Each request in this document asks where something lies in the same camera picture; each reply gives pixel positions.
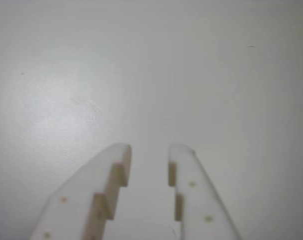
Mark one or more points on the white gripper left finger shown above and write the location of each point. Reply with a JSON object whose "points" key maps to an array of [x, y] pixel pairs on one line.
{"points": [[74, 205]]}

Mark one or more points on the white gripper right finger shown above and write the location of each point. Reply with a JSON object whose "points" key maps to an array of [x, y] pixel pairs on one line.
{"points": [[199, 200]]}

